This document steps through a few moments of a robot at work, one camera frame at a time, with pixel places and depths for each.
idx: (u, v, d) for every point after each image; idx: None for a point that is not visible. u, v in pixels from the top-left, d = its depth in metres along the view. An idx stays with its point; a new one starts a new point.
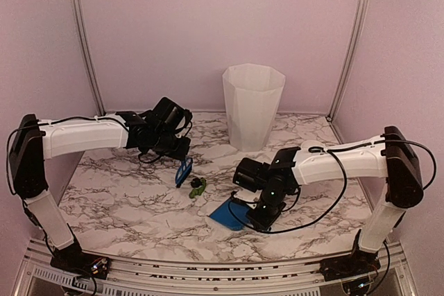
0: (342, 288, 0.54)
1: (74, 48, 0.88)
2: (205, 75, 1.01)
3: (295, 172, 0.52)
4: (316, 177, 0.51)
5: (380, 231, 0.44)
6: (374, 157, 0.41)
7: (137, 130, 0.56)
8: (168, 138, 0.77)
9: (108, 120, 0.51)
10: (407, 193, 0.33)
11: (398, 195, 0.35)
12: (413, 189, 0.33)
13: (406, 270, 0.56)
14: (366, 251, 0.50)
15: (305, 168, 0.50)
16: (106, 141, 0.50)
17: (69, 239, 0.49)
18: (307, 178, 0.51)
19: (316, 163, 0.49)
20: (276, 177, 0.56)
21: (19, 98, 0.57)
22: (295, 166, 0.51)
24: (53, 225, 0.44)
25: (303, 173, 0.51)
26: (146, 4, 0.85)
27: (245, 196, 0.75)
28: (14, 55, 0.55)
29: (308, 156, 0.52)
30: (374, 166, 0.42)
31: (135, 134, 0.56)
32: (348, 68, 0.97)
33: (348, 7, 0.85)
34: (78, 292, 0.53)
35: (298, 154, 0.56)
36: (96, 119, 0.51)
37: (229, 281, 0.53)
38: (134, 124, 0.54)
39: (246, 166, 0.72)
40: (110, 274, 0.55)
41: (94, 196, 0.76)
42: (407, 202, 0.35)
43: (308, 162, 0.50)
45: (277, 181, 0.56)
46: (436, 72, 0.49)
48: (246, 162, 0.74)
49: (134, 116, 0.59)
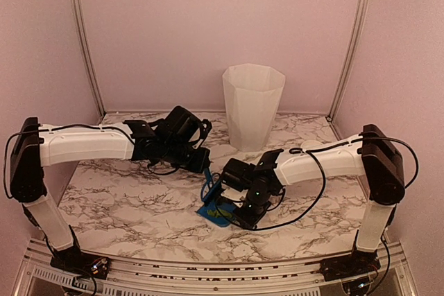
0: (342, 288, 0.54)
1: (74, 48, 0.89)
2: (205, 75, 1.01)
3: (275, 173, 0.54)
4: (298, 177, 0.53)
5: (377, 231, 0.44)
6: (351, 156, 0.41)
7: (145, 143, 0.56)
8: (182, 149, 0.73)
9: (112, 130, 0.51)
10: (388, 189, 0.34)
11: (379, 193, 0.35)
12: (394, 186, 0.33)
13: (406, 270, 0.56)
14: (363, 251, 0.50)
15: (284, 168, 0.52)
16: (108, 151, 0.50)
17: (69, 238, 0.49)
18: (289, 178, 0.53)
19: (293, 164, 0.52)
20: (260, 179, 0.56)
21: (19, 98, 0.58)
22: (277, 166, 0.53)
24: (53, 227, 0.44)
25: (285, 174, 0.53)
26: (146, 4, 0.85)
27: (232, 196, 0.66)
28: (14, 55, 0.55)
29: (289, 157, 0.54)
30: (351, 163, 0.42)
31: (141, 146, 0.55)
32: (348, 68, 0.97)
33: (348, 7, 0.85)
34: (78, 292, 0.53)
35: (282, 154, 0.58)
36: (100, 128, 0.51)
37: (229, 281, 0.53)
38: (141, 136, 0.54)
39: (234, 167, 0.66)
40: (110, 274, 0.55)
41: (94, 196, 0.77)
42: (390, 199, 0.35)
43: (288, 163, 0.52)
45: (261, 182, 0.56)
46: (435, 71, 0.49)
48: (234, 163, 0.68)
49: (143, 127, 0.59)
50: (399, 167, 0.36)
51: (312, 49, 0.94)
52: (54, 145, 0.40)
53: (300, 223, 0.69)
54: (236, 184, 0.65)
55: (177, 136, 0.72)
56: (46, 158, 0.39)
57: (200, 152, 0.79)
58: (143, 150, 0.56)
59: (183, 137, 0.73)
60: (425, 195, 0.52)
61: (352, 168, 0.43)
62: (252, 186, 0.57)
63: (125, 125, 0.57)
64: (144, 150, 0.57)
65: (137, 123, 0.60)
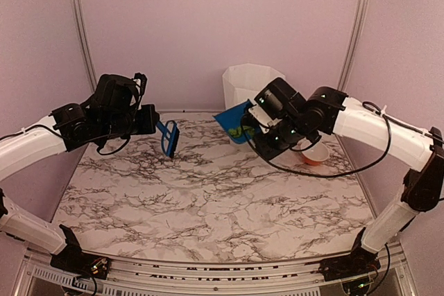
0: (342, 288, 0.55)
1: (73, 48, 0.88)
2: (205, 75, 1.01)
3: (336, 117, 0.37)
4: (357, 134, 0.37)
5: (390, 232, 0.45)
6: (420, 148, 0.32)
7: (76, 127, 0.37)
8: (130, 116, 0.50)
9: (36, 129, 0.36)
10: (424, 197, 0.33)
11: (417, 194, 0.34)
12: (432, 197, 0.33)
13: (406, 270, 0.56)
14: (366, 249, 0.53)
15: (351, 117, 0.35)
16: (46, 151, 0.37)
17: (59, 239, 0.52)
18: (345, 129, 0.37)
19: (361, 119, 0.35)
20: (313, 111, 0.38)
21: (18, 98, 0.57)
22: (342, 111, 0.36)
24: (35, 235, 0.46)
25: (345, 124, 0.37)
26: (146, 3, 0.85)
27: (259, 117, 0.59)
28: (12, 55, 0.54)
29: (359, 109, 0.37)
30: (413, 154, 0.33)
31: (73, 132, 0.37)
32: (349, 68, 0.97)
33: (349, 7, 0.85)
34: (77, 292, 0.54)
35: (347, 100, 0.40)
36: (23, 132, 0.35)
37: (228, 281, 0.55)
38: (64, 123, 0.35)
39: (281, 87, 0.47)
40: (110, 274, 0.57)
41: (94, 196, 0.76)
42: (420, 204, 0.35)
43: (355, 116, 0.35)
45: (313, 117, 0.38)
46: (436, 71, 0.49)
48: (281, 86, 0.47)
49: (71, 110, 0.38)
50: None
51: (312, 50, 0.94)
52: None
53: (300, 223, 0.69)
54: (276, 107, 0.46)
55: (111, 107, 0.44)
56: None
57: (144, 112, 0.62)
58: (76, 137, 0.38)
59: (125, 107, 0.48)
60: None
61: (408, 157, 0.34)
62: (297, 119, 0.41)
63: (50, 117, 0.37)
64: (76, 136, 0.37)
65: (62, 109, 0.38)
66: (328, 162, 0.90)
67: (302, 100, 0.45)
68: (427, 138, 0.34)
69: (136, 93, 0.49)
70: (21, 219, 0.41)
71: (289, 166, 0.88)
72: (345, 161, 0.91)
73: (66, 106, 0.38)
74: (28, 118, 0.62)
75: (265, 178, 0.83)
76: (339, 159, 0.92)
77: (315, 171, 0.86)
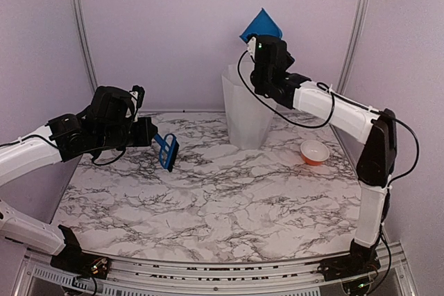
0: (342, 288, 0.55)
1: (73, 48, 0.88)
2: (205, 75, 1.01)
3: (295, 94, 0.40)
4: (313, 111, 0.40)
5: (368, 219, 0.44)
6: (361, 118, 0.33)
7: (71, 137, 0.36)
8: (125, 129, 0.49)
9: (32, 137, 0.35)
10: (373, 170, 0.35)
11: (363, 165, 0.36)
12: (379, 169, 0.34)
13: (406, 270, 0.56)
14: (360, 244, 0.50)
15: (304, 93, 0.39)
16: (43, 161, 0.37)
17: (59, 240, 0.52)
18: (302, 106, 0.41)
19: (315, 98, 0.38)
20: (277, 90, 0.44)
21: (18, 98, 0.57)
22: (299, 89, 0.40)
24: (33, 236, 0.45)
25: (302, 99, 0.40)
26: (146, 4, 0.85)
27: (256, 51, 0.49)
28: (11, 53, 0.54)
29: (313, 87, 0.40)
30: (356, 127, 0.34)
31: (68, 143, 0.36)
32: (348, 68, 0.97)
33: (349, 7, 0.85)
34: (78, 292, 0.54)
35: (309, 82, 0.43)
36: (19, 140, 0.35)
37: (229, 281, 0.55)
38: (59, 135, 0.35)
39: (282, 50, 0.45)
40: (110, 274, 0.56)
41: (94, 196, 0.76)
42: (368, 177, 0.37)
43: (310, 93, 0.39)
45: (275, 93, 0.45)
46: (436, 72, 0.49)
48: (283, 48, 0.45)
49: (67, 120, 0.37)
50: (392, 160, 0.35)
51: (311, 50, 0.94)
52: None
53: (300, 223, 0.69)
54: (266, 58, 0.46)
55: (106, 121, 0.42)
56: None
57: (141, 124, 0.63)
58: (71, 148, 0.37)
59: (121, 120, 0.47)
60: (425, 194, 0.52)
61: (356, 129, 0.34)
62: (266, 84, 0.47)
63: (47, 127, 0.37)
64: (70, 147, 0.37)
65: (57, 119, 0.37)
66: (328, 162, 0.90)
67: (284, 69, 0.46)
68: (374, 114, 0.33)
69: (132, 107, 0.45)
70: (18, 223, 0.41)
71: (290, 166, 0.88)
72: (345, 161, 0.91)
73: (63, 116, 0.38)
74: (28, 119, 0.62)
75: (265, 178, 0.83)
76: (339, 159, 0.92)
77: (314, 171, 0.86)
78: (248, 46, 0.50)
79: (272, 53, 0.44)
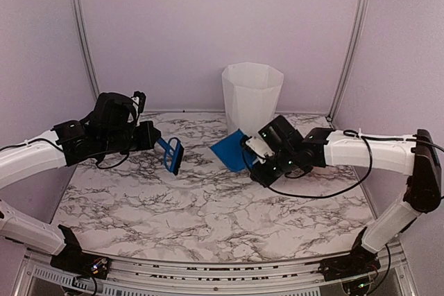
0: (342, 288, 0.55)
1: (73, 48, 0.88)
2: (205, 76, 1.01)
3: (324, 150, 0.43)
4: (349, 161, 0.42)
5: (389, 233, 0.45)
6: (402, 152, 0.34)
7: (78, 142, 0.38)
8: (127, 133, 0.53)
9: (39, 140, 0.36)
10: (426, 196, 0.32)
11: (417, 197, 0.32)
12: (432, 194, 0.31)
13: (406, 270, 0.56)
14: (367, 249, 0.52)
15: (334, 148, 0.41)
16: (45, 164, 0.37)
17: (58, 239, 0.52)
18: (336, 159, 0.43)
19: (345, 147, 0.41)
20: (306, 152, 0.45)
21: (18, 99, 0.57)
22: (327, 144, 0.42)
24: (35, 236, 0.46)
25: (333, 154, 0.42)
26: (145, 4, 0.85)
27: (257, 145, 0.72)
28: (10, 54, 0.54)
29: (339, 138, 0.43)
30: (398, 161, 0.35)
31: (73, 148, 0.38)
32: (349, 68, 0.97)
33: (348, 7, 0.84)
34: (78, 292, 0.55)
35: (333, 134, 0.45)
36: (26, 143, 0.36)
37: (229, 281, 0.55)
38: (66, 139, 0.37)
39: (280, 123, 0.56)
40: (110, 274, 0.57)
41: (94, 197, 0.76)
42: (424, 206, 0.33)
43: (339, 145, 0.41)
45: (304, 157, 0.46)
46: (435, 72, 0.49)
48: (280, 120, 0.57)
49: (73, 126, 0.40)
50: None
51: (311, 50, 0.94)
52: None
53: (300, 223, 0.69)
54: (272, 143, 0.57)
55: (109, 126, 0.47)
56: None
57: (142, 127, 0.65)
58: (77, 154, 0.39)
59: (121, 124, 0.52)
60: None
61: (397, 164, 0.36)
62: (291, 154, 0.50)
63: (53, 132, 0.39)
64: (75, 152, 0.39)
65: (63, 125, 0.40)
66: None
67: (300, 135, 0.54)
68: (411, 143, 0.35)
69: (133, 110, 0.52)
70: (19, 223, 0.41)
71: None
72: None
73: (69, 122, 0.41)
74: (28, 120, 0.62)
75: None
76: None
77: (314, 171, 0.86)
78: (251, 145, 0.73)
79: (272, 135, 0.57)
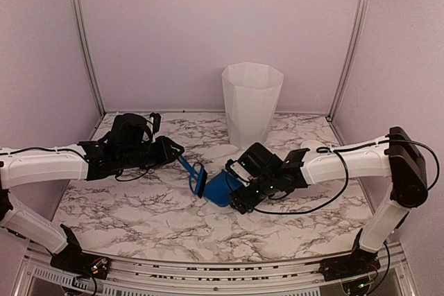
0: (342, 288, 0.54)
1: (73, 48, 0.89)
2: (205, 76, 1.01)
3: (302, 172, 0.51)
4: (326, 176, 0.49)
5: (386, 231, 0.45)
6: (377, 157, 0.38)
7: (99, 162, 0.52)
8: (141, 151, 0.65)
9: (69, 152, 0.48)
10: (412, 191, 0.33)
11: (402, 194, 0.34)
12: (418, 188, 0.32)
13: (406, 270, 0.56)
14: (365, 250, 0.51)
15: (309, 167, 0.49)
16: (64, 173, 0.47)
17: (61, 238, 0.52)
18: (315, 177, 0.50)
19: (320, 164, 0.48)
20: (286, 177, 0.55)
21: (18, 99, 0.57)
22: (303, 166, 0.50)
24: (39, 232, 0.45)
25: (311, 172, 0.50)
26: (145, 4, 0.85)
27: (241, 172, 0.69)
28: (11, 55, 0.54)
29: (316, 157, 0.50)
30: (377, 165, 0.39)
31: (96, 166, 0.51)
32: (348, 68, 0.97)
33: (348, 7, 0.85)
34: (78, 292, 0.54)
35: (309, 154, 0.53)
36: (55, 150, 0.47)
37: (229, 281, 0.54)
38: (93, 158, 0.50)
39: (257, 149, 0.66)
40: (109, 274, 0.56)
41: (94, 197, 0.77)
42: (413, 202, 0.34)
43: (315, 163, 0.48)
45: (286, 181, 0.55)
46: (435, 72, 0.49)
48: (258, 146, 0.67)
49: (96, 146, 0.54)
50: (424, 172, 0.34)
51: (311, 50, 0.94)
52: (14, 168, 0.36)
53: (300, 223, 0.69)
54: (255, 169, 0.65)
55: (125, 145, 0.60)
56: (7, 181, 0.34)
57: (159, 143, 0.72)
58: (100, 171, 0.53)
59: (135, 143, 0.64)
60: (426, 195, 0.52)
61: (376, 168, 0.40)
62: (271, 178, 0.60)
63: (79, 147, 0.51)
64: (99, 170, 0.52)
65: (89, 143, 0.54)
66: None
67: (277, 159, 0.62)
68: (382, 145, 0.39)
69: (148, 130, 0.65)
70: (28, 220, 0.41)
71: None
72: None
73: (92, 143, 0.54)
74: (28, 120, 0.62)
75: None
76: None
77: None
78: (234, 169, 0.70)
79: (252, 160, 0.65)
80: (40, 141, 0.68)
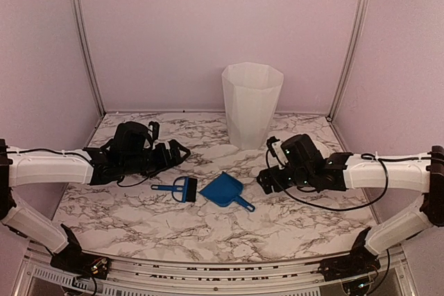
0: (342, 288, 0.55)
1: (73, 48, 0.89)
2: (205, 76, 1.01)
3: (343, 175, 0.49)
4: (367, 183, 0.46)
5: (395, 238, 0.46)
6: (419, 171, 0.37)
7: (103, 168, 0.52)
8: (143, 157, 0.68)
9: (75, 156, 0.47)
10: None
11: (436, 211, 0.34)
12: None
13: (406, 270, 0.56)
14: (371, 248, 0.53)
15: (354, 172, 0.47)
16: (69, 177, 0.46)
17: (61, 236, 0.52)
18: (355, 184, 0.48)
19: (362, 170, 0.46)
20: (327, 176, 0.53)
21: (18, 99, 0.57)
22: (346, 168, 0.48)
24: (41, 231, 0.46)
25: (353, 178, 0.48)
26: (145, 4, 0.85)
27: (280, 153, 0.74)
28: (11, 55, 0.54)
29: (360, 162, 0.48)
30: (416, 180, 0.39)
31: (100, 172, 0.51)
32: (348, 68, 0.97)
33: (348, 7, 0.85)
34: (78, 292, 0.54)
35: (352, 159, 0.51)
36: (62, 152, 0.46)
37: (229, 281, 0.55)
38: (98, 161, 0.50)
39: (305, 142, 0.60)
40: (109, 274, 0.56)
41: (94, 197, 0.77)
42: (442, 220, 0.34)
43: (359, 168, 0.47)
45: (325, 181, 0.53)
46: (435, 72, 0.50)
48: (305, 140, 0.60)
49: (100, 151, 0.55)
50: None
51: (311, 50, 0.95)
52: (23, 166, 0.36)
53: (300, 223, 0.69)
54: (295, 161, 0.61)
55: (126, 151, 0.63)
56: (13, 179, 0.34)
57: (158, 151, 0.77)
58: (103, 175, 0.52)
59: (137, 150, 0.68)
60: None
61: (415, 184, 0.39)
62: (311, 175, 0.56)
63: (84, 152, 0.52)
64: (103, 177, 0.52)
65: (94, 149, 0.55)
66: None
67: (320, 159, 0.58)
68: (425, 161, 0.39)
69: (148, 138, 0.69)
70: (30, 219, 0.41)
71: None
72: None
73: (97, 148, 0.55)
74: (28, 120, 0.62)
75: None
76: None
77: None
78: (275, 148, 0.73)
79: (295, 151, 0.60)
80: (39, 141, 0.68)
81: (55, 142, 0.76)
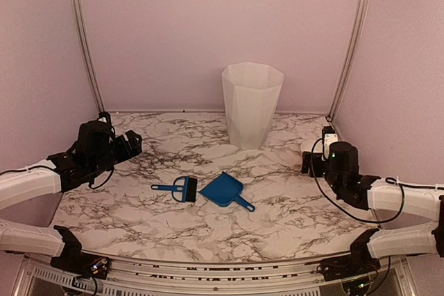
0: (342, 287, 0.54)
1: (73, 48, 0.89)
2: (205, 76, 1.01)
3: (365, 194, 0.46)
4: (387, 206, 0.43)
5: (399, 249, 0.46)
6: (431, 199, 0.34)
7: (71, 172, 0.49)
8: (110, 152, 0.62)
9: (39, 168, 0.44)
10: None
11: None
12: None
13: (406, 270, 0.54)
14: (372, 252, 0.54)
15: (376, 193, 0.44)
16: (39, 190, 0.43)
17: (55, 240, 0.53)
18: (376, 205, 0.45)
19: (385, 193, 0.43)
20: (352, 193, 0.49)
21: (18, 99, 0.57)
22: (370, 188, 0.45)
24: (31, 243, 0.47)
25: (374, 199, 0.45)
26: (144, 5, 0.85)
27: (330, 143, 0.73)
28: (11, 55, 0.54)
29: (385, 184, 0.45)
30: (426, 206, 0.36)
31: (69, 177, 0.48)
32: (349, 68, 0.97)
33: (348, 7, 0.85)
34: (77, 292, 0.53)
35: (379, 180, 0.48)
36: (26, 169, 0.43)
37: (229, 281, 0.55)
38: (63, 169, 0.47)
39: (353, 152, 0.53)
40: (110, 274, 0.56)
41: (95, 197, 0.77)
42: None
43: (381, 190, 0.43)
45: (351, 197, 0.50)
46: (435, 73, 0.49)
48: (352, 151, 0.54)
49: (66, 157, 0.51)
50: None
51: (311, 50, 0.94)
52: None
53: (300, 223, 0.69)
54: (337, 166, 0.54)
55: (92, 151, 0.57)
56: None
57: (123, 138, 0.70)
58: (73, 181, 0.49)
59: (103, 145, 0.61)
60: None
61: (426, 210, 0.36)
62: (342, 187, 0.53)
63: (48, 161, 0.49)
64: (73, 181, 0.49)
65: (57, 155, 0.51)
66: None
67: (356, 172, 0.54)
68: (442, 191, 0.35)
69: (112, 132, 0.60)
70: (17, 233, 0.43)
71: (290, 166, 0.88)
72: None
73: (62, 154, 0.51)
74: (28, 120, 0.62)
75: (265, 178, 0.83)
76: None
77: None
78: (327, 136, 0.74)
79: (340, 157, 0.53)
80: (40, 141, 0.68)
81: (55, 143, 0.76)
